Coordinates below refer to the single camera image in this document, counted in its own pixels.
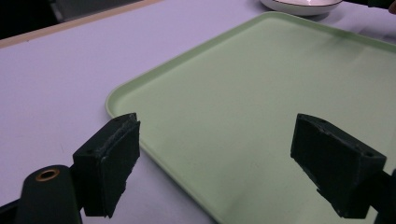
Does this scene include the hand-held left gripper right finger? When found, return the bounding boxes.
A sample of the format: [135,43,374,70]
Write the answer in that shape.
[290,113,388,219]

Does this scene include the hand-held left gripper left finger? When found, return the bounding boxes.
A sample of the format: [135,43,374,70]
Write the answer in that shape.
[72,112,141,218]

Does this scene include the light green plastic tray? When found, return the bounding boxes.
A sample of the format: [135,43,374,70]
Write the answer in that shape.
[105,11,396,224]

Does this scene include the white bowl with gold rim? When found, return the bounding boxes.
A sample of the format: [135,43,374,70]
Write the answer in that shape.
[260,0,344,17]

